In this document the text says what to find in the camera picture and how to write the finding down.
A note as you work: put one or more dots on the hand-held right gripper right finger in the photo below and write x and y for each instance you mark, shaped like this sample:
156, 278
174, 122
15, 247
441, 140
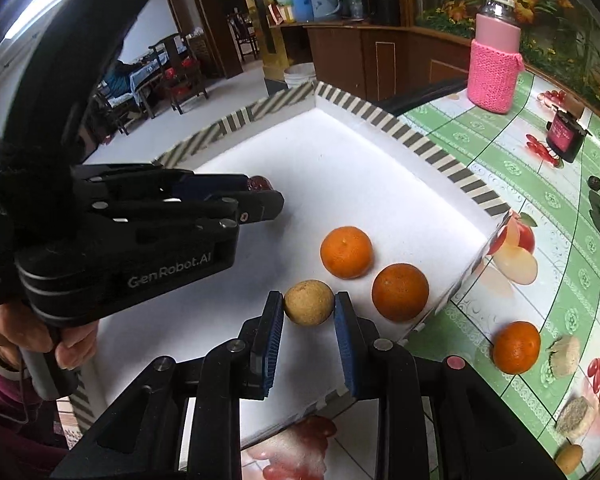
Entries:
347, 350

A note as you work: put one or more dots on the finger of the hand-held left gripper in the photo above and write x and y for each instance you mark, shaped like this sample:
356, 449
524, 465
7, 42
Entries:
260, 208
200, 186

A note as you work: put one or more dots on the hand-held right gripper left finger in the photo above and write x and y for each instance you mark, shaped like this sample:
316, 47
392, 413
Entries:
272, 345

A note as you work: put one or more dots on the red jujube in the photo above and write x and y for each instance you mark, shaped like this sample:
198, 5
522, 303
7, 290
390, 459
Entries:
260, 183

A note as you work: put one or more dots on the tan round longan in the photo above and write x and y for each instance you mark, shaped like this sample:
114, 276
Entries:
569, 459
308, 302

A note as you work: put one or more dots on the white tray with striped rim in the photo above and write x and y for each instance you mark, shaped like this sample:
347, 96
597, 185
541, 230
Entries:
355, 160

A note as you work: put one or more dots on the hexagonal beige cracker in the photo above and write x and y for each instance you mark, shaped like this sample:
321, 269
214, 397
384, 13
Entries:
566, 357

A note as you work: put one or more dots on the person's left forearm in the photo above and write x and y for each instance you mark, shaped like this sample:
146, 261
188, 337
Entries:
0, 440

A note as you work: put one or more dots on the person's left hand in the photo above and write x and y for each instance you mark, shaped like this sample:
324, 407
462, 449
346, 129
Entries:
75, 347

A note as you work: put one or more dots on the orange mandarin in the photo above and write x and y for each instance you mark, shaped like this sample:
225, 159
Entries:
516, 347
400, 292
346, 252

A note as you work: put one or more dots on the dark wooden chair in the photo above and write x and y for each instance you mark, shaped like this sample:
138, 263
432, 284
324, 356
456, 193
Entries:
182, 75
243, 35

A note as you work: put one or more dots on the table with blue cloth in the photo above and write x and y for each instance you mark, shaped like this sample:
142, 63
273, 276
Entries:
140, 77

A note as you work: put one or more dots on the white bucket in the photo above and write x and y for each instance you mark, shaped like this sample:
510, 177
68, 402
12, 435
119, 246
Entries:
300, 78

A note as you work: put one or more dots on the wooden cabinet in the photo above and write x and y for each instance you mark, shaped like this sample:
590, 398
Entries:
360, 55

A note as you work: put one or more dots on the dark chair backrest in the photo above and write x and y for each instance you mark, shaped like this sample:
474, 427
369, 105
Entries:
425, 92

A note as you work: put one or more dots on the green checked printed tablecloth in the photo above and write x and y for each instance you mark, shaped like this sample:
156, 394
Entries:
480, 160

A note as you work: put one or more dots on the dark thermos jug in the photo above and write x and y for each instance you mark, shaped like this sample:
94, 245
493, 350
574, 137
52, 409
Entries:
384, 5

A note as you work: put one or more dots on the pink jar with knitted sleeve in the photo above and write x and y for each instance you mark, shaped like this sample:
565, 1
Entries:
497, 65

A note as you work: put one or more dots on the small dark round fruit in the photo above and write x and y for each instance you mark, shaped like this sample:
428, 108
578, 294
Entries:
594, 183

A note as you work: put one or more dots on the dark jar with pink label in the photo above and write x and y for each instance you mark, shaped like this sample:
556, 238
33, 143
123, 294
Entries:
564, 136

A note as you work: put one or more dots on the flower bamboo wall mural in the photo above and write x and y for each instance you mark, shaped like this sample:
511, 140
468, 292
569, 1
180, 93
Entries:
555, 20

